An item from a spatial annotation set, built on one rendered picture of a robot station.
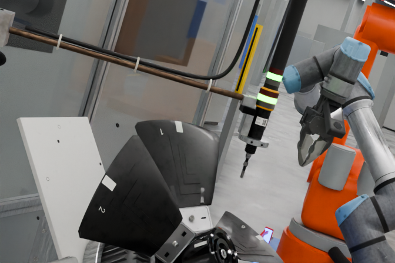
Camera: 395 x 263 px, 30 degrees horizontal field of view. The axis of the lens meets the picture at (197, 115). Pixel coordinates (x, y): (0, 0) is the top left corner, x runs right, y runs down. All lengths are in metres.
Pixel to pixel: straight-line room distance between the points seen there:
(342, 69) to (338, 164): 3.40
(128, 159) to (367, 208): 1.02
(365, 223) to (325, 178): 3.12
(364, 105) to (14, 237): 1.16
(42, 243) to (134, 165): 0.39
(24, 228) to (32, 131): 0.72
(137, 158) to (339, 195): 4.06
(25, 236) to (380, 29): 3.68
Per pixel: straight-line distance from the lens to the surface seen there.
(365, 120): 2.38
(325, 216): 5.47
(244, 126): 1.63
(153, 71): 1.59
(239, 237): 1.86
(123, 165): 1.42
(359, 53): 1.96
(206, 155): 1.76
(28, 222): 2.35
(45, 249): 1.74
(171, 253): 1.58
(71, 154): 1.75
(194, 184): 1.70
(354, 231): 2.26
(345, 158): 5.34
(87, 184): 1.77
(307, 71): 2.05
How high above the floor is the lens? 1.72
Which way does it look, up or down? 8 degrees down
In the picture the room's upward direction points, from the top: 17 degrees clockwise
